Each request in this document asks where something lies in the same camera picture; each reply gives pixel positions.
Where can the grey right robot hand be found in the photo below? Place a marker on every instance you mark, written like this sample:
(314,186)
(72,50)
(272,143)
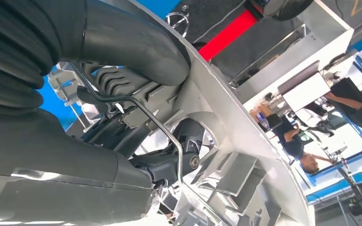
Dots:
(59,174)

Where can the blue metal shelf rack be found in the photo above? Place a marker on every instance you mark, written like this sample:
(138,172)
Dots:
(53,106)

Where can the black round stool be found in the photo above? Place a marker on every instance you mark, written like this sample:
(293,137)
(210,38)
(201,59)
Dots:
(287,9)
(178,20)

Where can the brown cardboard box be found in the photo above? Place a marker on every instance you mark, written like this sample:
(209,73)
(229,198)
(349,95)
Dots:
(260,113)

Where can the red barrier belt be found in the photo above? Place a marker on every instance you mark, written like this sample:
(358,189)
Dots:
(227,34)

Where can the person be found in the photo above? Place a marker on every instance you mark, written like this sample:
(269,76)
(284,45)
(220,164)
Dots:
(290,143)
(356,106)

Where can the blue metal beam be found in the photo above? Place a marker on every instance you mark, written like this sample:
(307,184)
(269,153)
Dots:
(340,185)

